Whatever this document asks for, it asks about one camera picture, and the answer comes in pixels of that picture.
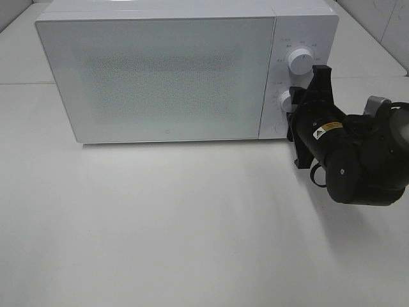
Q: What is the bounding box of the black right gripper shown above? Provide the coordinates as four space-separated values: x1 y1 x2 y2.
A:
287 65 346 169

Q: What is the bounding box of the white timer knob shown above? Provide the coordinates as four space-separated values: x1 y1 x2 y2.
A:
277 90 293 113

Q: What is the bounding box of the round door release button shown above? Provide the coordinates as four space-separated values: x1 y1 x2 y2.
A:
274 122 288 138

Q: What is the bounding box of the white microwave door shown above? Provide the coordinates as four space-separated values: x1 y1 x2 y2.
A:
36 17 275 143

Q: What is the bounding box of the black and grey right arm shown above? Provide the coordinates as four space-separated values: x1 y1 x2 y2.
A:
287 65 408 206

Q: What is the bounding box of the white upper power knob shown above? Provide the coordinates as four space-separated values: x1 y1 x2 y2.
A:
287 46 314 75

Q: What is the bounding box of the white microwave oven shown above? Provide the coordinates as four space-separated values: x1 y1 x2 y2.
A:
35 1 339 141

